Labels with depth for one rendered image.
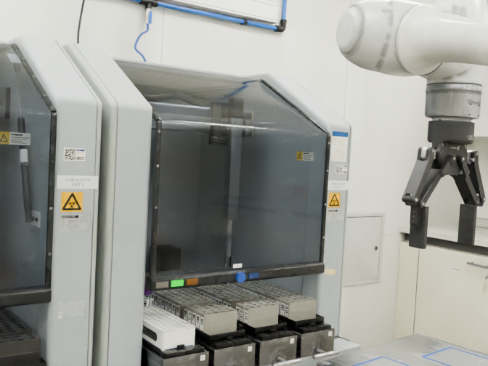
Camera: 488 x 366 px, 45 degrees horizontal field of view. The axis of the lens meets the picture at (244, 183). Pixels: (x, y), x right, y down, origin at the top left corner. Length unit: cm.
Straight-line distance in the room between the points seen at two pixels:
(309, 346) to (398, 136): 226
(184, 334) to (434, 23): 104
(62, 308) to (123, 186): 32
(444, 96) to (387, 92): 277
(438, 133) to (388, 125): 277
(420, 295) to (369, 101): 124
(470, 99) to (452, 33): 20
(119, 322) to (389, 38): 100
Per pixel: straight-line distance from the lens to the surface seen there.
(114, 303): 155
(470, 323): 374
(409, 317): 400
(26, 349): 149
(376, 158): 374
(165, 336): 158
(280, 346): 177
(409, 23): 91
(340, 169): 194
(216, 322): 170
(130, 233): 153
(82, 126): 146
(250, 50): 311
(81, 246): 149
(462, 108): 104
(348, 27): 92
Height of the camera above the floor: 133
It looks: 3 degrees down
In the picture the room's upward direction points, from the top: 3 degrees clockwise
